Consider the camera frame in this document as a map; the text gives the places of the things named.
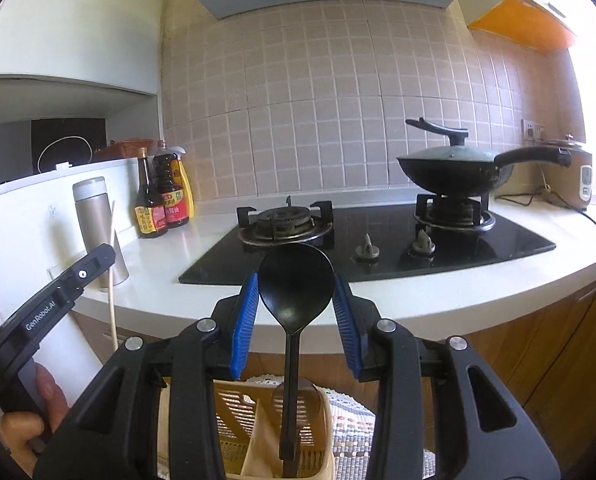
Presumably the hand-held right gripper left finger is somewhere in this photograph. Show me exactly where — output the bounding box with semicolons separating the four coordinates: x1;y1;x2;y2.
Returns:
33;272;261;480

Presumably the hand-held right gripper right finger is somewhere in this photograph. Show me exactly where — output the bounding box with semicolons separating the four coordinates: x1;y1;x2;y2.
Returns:
330;274;561;480

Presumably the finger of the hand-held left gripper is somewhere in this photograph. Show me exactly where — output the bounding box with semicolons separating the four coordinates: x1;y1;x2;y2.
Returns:
0;243;118;377

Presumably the wooden chopstick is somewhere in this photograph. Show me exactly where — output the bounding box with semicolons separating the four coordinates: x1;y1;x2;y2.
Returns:
108;200;121;353

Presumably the black plastic spoon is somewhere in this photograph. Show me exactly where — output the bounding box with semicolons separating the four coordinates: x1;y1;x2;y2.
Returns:
258;246;335;478

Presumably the clear plastic spoon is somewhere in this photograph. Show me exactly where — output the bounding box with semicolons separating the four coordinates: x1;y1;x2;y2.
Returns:
272;379;329;441

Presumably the beige plastic utensil basket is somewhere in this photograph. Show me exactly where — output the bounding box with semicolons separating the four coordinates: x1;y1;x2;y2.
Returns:
157;378;335;480

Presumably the person's left hand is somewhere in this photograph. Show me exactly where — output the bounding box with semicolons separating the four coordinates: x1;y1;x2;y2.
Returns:
0;361;74;478

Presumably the black glass gas stove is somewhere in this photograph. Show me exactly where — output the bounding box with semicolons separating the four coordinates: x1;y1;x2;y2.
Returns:
178;199;557;285

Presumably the silver thermos flask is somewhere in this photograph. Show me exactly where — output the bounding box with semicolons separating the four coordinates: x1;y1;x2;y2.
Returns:
72;176;131;292

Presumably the grey stove knob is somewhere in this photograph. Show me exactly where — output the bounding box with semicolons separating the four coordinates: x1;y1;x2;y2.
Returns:
353;233;381;261
411;231;437;256

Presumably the white refrigerator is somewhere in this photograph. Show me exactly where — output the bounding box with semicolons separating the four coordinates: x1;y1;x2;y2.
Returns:
0;156;145;377

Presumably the patterned floor mat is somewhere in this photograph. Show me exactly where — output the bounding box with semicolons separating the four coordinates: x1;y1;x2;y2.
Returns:
245;372;437;480

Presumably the small soy sauce bottle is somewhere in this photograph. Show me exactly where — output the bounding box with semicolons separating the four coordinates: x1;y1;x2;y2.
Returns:
134;147;169;240

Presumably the wooden base cabinet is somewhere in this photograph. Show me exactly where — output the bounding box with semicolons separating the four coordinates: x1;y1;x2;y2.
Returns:
70;287;596;466

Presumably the large dark sauce bottle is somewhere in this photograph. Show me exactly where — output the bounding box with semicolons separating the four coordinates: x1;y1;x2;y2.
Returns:
152;139;190;230

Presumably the wicker basket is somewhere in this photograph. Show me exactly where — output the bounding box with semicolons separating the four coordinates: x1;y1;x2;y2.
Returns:
93;138;157;162

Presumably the yellow oil bottle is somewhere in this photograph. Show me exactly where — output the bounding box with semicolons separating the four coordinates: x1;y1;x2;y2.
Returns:
171;147;195;222

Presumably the black panel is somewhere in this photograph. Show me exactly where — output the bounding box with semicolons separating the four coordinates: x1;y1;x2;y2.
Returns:
30;117;110;172

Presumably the black wok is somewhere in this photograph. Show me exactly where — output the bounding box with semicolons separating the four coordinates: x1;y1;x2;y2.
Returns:
396;146;572;196

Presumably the silver rice cooker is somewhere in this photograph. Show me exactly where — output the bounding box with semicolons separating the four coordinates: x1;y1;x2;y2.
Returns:
540;134;595;212

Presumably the white cable loop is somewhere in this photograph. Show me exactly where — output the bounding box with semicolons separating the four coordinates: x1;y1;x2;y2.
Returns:
36;135;95;174

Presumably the wok lid with black handle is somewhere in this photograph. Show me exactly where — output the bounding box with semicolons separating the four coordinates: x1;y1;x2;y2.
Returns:
399;117;498;165

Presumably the white wall cabinet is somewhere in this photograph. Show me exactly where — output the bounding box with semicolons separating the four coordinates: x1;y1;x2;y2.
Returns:
0;0;167;97

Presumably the wall socket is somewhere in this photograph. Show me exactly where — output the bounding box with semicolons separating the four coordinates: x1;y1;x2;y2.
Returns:
521;118;546;142

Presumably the orange wall cabinet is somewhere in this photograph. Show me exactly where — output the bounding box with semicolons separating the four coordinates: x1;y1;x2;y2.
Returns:
466;0;579;53

